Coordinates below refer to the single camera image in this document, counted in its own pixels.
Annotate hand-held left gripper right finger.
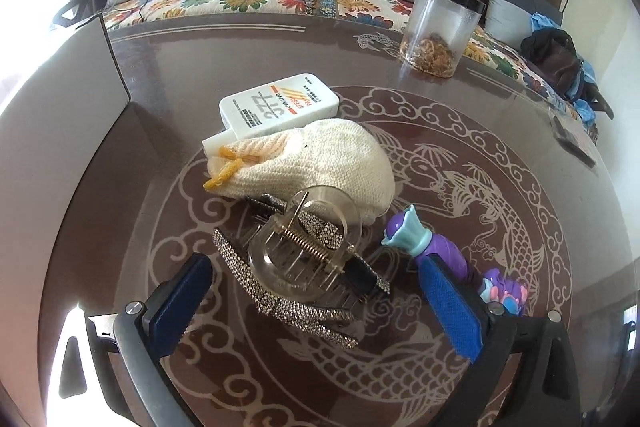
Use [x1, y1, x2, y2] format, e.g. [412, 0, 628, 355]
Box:
[419, 255, 583, 427]

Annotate clear jar with black lid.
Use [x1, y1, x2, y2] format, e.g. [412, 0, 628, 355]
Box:
[402, 0, 487, 79]

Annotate grey cardboard panel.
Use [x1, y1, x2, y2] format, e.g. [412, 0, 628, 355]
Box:
[0, 14, 133, 323]

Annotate blue clothes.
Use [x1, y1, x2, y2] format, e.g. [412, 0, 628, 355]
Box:
[530, 11, 599, 124]

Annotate black armrest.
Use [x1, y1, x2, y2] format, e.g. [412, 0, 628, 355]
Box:
[54, 0, 117, 26]

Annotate flat clear plastic packet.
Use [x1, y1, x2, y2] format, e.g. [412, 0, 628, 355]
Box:
[552, 114, 597, 166]

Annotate purple plastic toy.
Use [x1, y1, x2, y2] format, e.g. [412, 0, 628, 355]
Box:
[382, 205, 531, 316]

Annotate dark brown handbag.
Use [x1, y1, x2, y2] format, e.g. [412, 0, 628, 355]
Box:
[521, 28, 584, 100]

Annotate rhinestone hair bow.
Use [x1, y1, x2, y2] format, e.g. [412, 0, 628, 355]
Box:
[212, 193, 391, 349]

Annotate cream knit pouch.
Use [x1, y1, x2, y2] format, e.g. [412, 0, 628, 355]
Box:
[203, 117, 395, 226]

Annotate white sunscreen bottle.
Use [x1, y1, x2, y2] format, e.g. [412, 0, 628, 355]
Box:
[202, 72, 340, 156]

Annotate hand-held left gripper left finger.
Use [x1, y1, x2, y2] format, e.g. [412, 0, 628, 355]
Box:
[57, 253, 213, 427]

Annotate clear hair claw clip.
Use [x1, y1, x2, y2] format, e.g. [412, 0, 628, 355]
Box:
[248, 185, 362, 308]

